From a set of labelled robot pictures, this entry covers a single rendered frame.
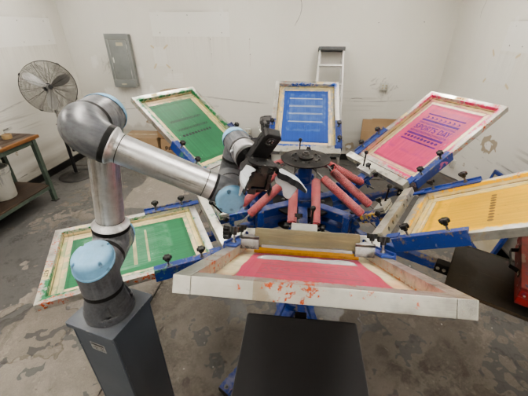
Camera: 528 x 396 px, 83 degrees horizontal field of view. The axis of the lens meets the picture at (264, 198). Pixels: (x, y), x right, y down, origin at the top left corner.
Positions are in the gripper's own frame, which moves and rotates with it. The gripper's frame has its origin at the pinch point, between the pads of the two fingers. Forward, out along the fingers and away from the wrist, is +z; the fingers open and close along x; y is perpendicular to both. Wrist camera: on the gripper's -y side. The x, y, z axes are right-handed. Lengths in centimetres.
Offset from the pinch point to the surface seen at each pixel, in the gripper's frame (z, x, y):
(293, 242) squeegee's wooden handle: -28, -31, 38
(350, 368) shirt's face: 9, -46, 65
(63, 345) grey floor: -113, 63, 201
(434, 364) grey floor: -11, -168, 132
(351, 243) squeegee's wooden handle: -19, -50, 32
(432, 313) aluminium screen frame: 28.5, -23.0, 8.9
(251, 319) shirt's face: -22, -21, 74
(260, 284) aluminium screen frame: 12.8, 4.6, 15.1
